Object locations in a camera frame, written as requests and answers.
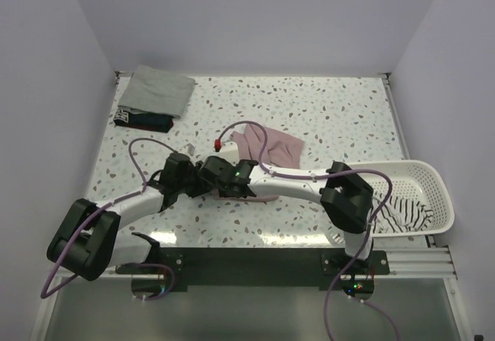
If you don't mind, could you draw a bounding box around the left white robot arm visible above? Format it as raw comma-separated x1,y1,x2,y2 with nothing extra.
46,152,209,281

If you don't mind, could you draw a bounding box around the folded dark tank top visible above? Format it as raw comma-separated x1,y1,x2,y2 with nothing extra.
113,108,174,133

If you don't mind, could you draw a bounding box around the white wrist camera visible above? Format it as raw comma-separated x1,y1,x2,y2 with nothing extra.
214,139,240,164
180,144,196,156

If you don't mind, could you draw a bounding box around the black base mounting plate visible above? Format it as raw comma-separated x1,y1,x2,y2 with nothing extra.
114,246,388,293

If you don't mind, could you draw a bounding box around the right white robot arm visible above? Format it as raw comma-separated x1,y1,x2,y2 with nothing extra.
198,156,374,274

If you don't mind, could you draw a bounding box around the folded grey tank top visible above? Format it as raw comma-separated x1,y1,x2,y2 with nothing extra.
118,65,196,118

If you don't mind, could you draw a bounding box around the striped black white tank top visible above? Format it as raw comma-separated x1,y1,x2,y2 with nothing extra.
372,196,433,234

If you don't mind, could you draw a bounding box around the pink tank top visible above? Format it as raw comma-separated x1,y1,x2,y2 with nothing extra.
210,121,305,204

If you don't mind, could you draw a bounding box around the white perforated laundry basket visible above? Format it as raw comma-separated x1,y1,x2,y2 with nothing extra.
350,160,455,237

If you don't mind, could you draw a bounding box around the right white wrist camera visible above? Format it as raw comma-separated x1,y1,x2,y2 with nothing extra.
214,139,240,164

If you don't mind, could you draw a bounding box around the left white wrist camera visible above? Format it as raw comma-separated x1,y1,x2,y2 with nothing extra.
180,144,196,156

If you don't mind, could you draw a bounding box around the aluminium frame rail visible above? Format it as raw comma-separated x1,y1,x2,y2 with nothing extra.
100,244,454,277

